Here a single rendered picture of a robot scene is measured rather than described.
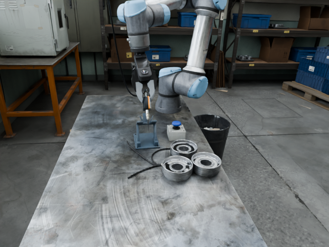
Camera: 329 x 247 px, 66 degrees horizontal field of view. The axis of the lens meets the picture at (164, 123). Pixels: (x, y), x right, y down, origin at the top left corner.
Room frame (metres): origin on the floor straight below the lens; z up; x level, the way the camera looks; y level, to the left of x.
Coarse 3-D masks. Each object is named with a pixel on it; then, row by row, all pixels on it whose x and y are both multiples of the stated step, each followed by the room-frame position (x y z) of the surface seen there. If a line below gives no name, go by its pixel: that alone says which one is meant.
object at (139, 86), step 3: (138, 84) 0.93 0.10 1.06; (141, 84) 0.94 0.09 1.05; (138, 87) 0.93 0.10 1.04; (141, 87) 0.94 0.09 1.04; (138, 90) 0.93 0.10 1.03; (141, 90) 0.94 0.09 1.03; (138, 93) 0.93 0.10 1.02; (141, 93) 0.93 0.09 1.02; (138, 96) 0.93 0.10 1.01; (141, 96) 0.93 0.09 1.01; (141, 99) 0.93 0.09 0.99; (141, 102) 0.94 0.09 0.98
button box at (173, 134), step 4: (168, 128) 0.99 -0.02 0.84; (172, 128) 0.99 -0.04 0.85; (176, 128) 0.98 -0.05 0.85; (180, 128) 0.99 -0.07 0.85; (184, 128) 0.99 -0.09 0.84; (168, 132) 0.98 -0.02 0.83; (172, 132) 0.96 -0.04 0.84; (176, 132) 0.96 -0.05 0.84; (180, 132) 0.96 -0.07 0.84; (184, 132) 0.97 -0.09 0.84; (168, 136) 0.98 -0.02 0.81; (172, 136) 0.96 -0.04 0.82; (176, 136) 0.96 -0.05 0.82; (180, 136) 0.96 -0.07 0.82; (184, 136) 0.97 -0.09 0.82; (172, 140) 0.96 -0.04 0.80
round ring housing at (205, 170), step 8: (200, 152) 0.81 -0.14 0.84; (208, 152) 0.81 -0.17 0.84; (192, 160) 0.75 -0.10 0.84; (200, 160) 0.77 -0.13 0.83; (208, 160) 0.78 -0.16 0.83; (216, 160) 0.78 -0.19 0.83; (200, 168) 0.71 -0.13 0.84; (208, 168) 0.71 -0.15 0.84; (216, 168) 0.72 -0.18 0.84; (208, 176) 0.71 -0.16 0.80
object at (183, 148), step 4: (176, 140) 0.89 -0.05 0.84; (180, 140) 0.90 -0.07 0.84; (184, 140) 0.90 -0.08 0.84; (188, 140) 0.90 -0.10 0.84; (172, 144) 0.87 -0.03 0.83; (176, 144) 0.88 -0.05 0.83; (192, 144) 0.88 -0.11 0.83; (172, 148) 0.83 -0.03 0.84; (176, 148) 0.85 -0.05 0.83; (180, 148) 0.87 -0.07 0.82; (184, 148) 0.87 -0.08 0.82; (188, 148) 0.85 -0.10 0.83; (196, 148) 0.83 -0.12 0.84; (172, 152) 0.82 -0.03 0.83; (176, 152) 0.81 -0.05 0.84; (180, 152) 0.80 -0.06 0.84; (188, 152) 0.80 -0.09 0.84; (192, 152) 0.81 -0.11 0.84; (196, 152) 0.83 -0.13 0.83; (184, 156) 0.80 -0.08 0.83; (188, 156) 0.80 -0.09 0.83
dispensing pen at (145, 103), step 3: (144, 90) 0.97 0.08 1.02; (144, 99) 0.92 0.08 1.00; (147, 99) 0.93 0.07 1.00; (144, 102) 0.92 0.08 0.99; (147, 102) 0.92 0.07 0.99; (144, 105) 0.91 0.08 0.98; (147, 105) 0.91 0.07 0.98; (144, 108) 0.91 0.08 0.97; (147, 108) 0.91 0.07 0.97; (147, 111) 0.91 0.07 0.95; (147, 114) 0.91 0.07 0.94; (147, 117) 0.90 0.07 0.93; (147, 120) 0.90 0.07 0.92; (147, 123) 0.89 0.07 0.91
